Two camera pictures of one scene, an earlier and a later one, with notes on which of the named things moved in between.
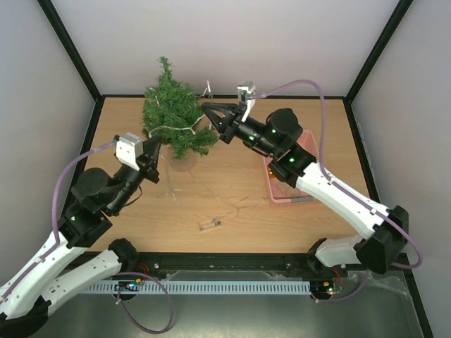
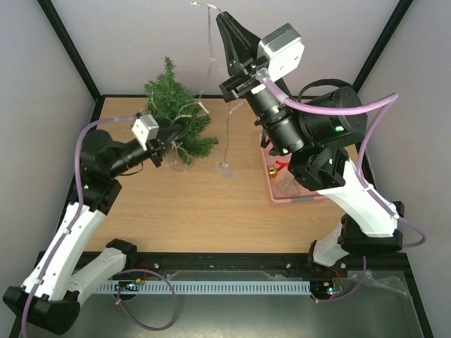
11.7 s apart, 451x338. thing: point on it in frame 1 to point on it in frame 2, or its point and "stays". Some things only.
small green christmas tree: (172, 115) stays
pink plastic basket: (281, 191) stays
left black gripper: (146, 161) to (156, 148)
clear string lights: (193, 125) to (224, 168)
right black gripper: (229, 124) to (239, 82)
